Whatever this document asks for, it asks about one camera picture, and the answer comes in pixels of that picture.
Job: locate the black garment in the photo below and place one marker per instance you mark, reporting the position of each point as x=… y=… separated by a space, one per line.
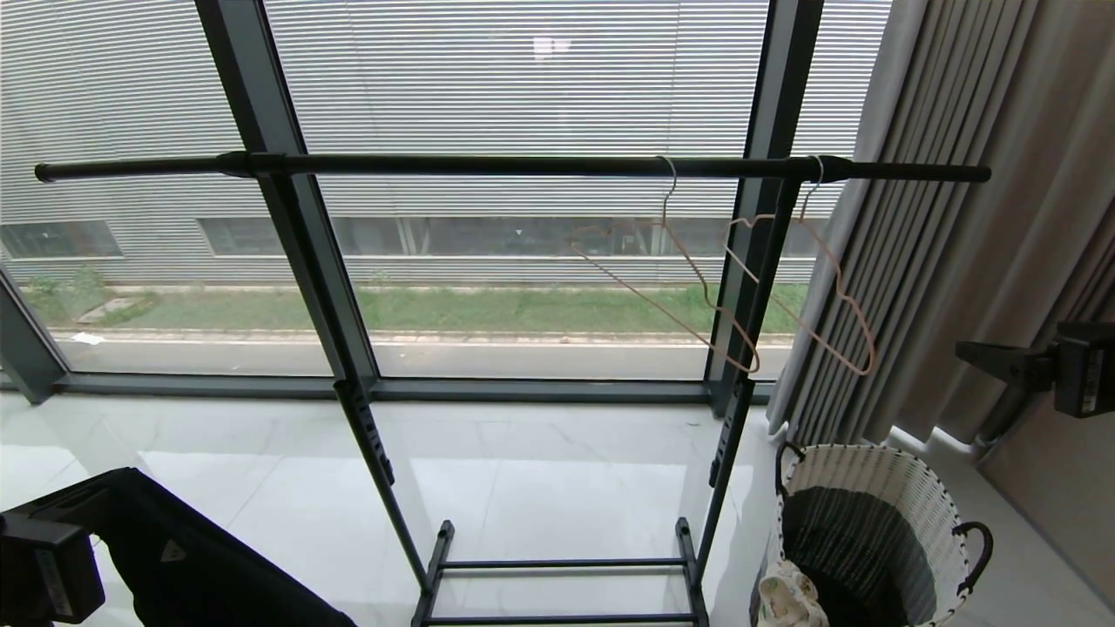
x=205 y=566

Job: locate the cream printed garment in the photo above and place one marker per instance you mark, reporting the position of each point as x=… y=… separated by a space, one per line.
x=788 y=596

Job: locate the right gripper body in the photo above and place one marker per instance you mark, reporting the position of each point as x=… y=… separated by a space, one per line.
x=1089 y=370

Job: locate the pink clothes hanger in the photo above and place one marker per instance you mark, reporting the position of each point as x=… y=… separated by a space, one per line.
x=697 y=272
x=840 y=287

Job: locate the white laundry basket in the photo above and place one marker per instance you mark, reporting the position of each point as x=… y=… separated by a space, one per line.
x=906 y=483

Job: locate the beige curtain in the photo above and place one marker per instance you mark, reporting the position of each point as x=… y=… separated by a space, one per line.
x=976 y=261

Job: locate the window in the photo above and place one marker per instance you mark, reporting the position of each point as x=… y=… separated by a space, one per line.
x=523 y=87

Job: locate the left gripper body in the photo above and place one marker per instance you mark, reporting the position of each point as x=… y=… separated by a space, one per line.
x=35 y=566

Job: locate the black clothes rack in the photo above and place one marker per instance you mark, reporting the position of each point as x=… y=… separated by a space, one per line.
x=488 y=165

